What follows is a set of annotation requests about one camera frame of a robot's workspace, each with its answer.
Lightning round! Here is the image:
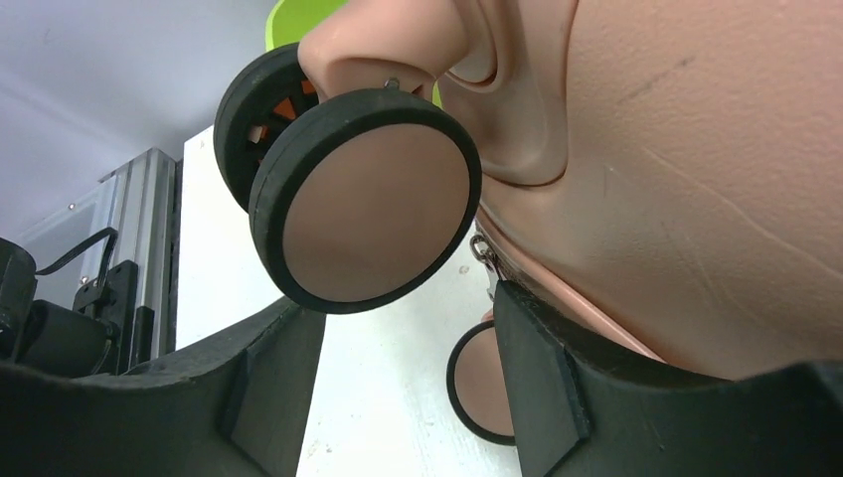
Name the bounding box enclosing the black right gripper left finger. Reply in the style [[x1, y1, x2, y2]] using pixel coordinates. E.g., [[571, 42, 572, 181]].
[[1, 298, 326, 476]]

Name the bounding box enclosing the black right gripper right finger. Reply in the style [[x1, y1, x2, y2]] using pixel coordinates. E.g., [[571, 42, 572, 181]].
[[494, 281, 842, 476]]

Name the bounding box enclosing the pink hard-shell suitcase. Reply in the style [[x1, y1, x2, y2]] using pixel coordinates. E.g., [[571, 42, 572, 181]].
[[214, 1, 842, 451]]

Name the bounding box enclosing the green plastic tray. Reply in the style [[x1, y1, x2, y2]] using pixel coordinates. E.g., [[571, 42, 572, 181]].
[[265, 1, 453, 106]]

